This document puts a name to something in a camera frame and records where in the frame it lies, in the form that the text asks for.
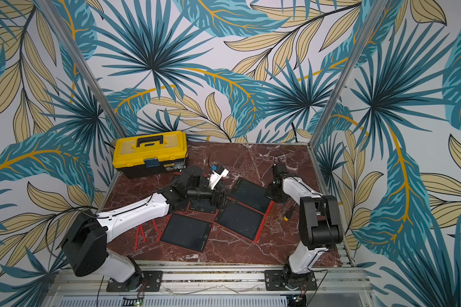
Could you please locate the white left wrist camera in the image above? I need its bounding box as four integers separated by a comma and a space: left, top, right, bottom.
208, 165, 229, 190

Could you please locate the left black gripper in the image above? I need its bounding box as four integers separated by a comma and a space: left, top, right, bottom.
187, 180, 240, 209

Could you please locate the red stylus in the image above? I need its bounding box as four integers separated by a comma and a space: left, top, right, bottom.
134, 226, 140, 252
254, 216, 267, 243
265, 201, 275, 217
138, 225, 146, 242

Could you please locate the back left writing tablet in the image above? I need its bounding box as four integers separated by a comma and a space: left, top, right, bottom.
170, 173, 219, 215

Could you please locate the front left writing tablet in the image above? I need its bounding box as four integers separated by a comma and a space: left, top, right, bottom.
160, 214, 213, 253

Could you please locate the writing tablet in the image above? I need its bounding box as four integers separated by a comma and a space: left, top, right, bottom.
230, 178, 271, 214
170, 173, 219, 215
214, 200, 264, 241
160, 214, 213, 253

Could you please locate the yellow black toolbox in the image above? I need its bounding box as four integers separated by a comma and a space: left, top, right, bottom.
113, 131, 188, 179

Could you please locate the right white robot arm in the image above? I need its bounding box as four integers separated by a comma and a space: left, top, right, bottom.
266, 162, 343, 281

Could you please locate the aluminium front rail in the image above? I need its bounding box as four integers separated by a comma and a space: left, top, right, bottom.
42, 261, 379, 306

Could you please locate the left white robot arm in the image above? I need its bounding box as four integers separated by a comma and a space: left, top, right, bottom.
60, 165, 229, 283

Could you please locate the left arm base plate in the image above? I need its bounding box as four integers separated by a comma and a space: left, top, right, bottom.
106, 271, 163, 292

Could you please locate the yellow black screwdriver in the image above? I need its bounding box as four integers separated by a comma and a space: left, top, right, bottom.
284, 204, 297, 221

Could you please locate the middle right writing tablet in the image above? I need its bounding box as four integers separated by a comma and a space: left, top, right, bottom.
214, 200, 264, 241

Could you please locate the back right writing tablet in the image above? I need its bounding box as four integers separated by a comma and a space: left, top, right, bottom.
230, 178, 271, 214

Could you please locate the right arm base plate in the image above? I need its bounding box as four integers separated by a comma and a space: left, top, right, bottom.
264, 268, 318, 291

